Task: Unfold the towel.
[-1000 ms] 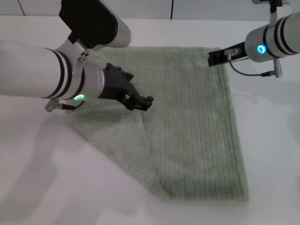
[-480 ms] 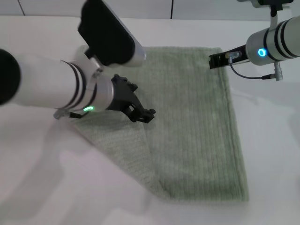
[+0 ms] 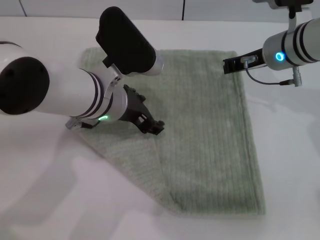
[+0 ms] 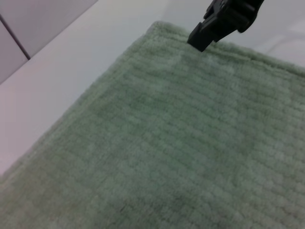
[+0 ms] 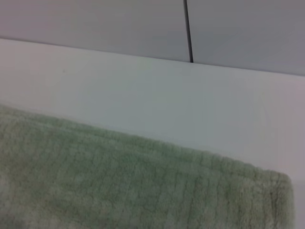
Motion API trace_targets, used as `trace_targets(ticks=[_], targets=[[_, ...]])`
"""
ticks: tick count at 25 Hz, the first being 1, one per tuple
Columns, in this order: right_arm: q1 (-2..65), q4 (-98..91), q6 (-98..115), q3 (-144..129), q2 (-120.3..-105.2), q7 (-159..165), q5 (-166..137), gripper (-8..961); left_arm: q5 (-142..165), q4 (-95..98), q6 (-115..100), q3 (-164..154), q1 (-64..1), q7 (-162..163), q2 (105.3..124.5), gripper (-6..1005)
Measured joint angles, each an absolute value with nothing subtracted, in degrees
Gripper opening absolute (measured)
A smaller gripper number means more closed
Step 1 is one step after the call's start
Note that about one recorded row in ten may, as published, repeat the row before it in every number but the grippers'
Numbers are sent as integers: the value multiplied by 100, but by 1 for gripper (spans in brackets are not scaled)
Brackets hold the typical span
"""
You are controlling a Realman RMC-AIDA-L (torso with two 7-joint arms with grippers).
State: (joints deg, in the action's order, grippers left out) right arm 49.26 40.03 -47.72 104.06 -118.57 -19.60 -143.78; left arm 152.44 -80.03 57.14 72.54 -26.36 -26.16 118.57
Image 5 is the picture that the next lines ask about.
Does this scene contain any light green ribbed towel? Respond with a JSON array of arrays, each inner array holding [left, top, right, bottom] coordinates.
[[0, 104, 296, 229]]

